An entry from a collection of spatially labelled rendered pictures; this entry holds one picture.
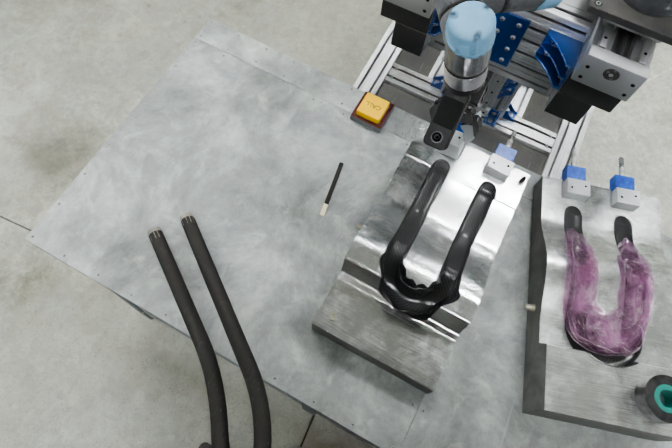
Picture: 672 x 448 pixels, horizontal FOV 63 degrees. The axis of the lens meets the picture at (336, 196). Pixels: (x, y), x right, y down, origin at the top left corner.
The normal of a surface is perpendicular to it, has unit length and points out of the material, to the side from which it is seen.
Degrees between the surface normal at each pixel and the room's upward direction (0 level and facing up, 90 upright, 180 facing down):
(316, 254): 0
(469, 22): 11
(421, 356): 0
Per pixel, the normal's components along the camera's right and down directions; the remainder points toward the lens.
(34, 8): 0.05, -0.41
